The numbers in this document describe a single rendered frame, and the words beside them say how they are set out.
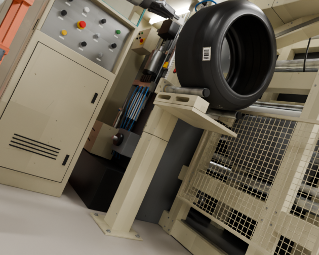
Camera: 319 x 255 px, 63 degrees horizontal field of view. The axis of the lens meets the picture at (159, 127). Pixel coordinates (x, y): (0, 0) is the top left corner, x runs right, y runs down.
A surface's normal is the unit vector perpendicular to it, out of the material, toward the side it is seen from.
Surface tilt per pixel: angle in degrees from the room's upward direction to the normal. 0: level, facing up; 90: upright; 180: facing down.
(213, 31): 93
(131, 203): 90
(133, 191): 90
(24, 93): 90
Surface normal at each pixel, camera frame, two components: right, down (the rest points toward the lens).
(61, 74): 0.54, 0.17
